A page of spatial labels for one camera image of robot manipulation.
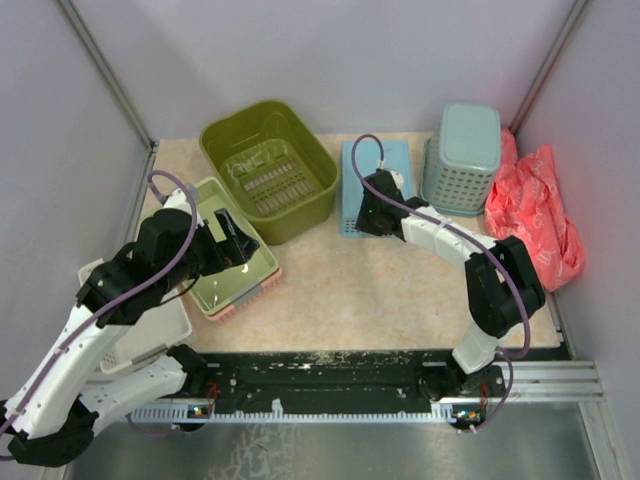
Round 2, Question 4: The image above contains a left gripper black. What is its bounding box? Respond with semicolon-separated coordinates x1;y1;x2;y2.
159;207;259;295

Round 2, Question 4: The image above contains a pink shallow basket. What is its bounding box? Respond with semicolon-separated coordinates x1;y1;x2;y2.
206;268;282;324

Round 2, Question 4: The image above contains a light green shallow basket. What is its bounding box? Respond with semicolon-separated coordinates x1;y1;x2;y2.
170;177;280;320

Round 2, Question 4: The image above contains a light blue shallow basket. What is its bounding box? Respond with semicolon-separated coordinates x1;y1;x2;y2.
340;139;414;238

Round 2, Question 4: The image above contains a large olive green container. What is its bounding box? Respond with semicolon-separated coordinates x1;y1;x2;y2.
199;100;340;245

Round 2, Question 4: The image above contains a tall teal perforated basket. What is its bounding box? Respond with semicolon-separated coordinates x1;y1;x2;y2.
419;102;501;217

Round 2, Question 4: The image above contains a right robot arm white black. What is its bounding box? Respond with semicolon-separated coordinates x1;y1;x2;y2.
356;169;545;400

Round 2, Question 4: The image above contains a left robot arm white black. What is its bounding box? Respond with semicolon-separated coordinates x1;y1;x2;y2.
1;208;260;467

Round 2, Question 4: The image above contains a white shallow basket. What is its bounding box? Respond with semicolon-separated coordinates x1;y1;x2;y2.
78;257;193;376

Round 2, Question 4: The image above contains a red plastic bag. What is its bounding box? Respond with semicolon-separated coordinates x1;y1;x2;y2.
484;128;586;292

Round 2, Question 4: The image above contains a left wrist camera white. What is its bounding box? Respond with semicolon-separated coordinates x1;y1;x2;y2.
162;186;198;214

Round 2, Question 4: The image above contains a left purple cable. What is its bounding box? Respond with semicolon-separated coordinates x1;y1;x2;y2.
0;170;201;461

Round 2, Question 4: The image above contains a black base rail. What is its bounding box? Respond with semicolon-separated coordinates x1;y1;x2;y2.
134;349;506;431

